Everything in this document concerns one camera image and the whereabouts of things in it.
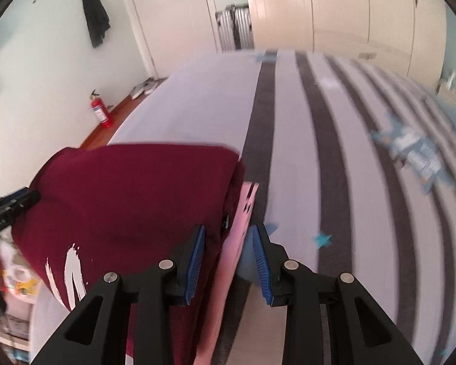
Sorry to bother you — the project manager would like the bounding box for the pink folded garment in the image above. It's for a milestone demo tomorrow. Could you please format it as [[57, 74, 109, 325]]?
[[192, 180, 260, 365]]

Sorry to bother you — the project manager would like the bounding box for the cream wardrobe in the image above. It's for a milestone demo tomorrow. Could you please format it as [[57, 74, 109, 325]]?
[[242, 0, 447, 80]]

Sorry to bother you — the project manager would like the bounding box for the ribbed grey suitcase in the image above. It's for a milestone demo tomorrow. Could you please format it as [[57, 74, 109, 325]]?
[[215, 5, 236, 51], [233, 4, 254, 49]]

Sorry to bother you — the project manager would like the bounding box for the dark hanging garment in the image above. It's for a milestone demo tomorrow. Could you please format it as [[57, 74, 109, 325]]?
[[79, 0, 111, 49]]

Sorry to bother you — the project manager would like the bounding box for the bed with striped sheet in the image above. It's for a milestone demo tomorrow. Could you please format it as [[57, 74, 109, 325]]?
[[30, 47, 456, 365]]

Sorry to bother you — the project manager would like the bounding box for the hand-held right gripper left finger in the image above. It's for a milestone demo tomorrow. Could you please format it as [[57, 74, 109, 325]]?
[[30, 224, 206, 365]]

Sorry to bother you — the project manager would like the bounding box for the white storage shelf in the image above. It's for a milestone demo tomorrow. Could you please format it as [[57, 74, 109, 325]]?
[[0, 232, 42, 362]]

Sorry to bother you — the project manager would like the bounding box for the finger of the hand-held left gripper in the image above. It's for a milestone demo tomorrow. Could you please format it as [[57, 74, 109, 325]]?
[[0, 191, 42, 217], [0, 187, 30, 211]]

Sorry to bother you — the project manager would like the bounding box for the white door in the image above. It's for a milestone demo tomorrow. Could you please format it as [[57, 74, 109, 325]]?
[[116, 0, 229, 80]]

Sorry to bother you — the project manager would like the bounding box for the white bedside table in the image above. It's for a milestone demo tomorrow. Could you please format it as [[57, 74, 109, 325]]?
[[436, 84, 456, 111]]

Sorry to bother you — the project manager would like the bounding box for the maroon shirt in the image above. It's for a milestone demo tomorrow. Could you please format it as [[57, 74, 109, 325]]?
[[12, 142, 247, 365]]

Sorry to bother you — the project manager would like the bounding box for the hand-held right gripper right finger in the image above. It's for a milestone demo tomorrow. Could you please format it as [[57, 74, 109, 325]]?
[[248, 224, 424, 365]]

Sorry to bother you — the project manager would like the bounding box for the red fire extinguisher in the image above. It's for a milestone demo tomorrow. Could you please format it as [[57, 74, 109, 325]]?
[[88, 89, 114, 129]]

